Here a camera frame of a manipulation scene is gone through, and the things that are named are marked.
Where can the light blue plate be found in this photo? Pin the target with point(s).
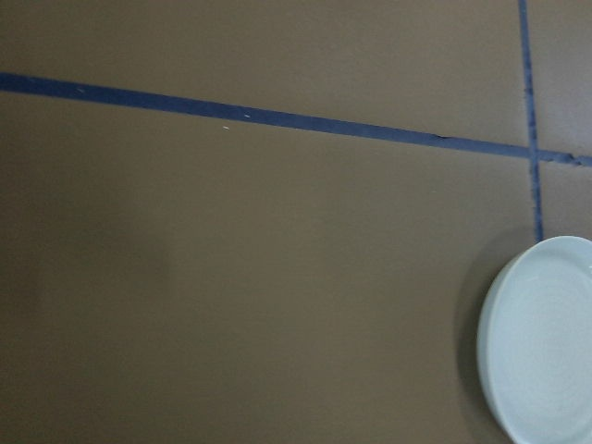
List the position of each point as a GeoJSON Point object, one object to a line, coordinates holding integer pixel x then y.
{"type": "Point", "coordinates": [533, 343]}

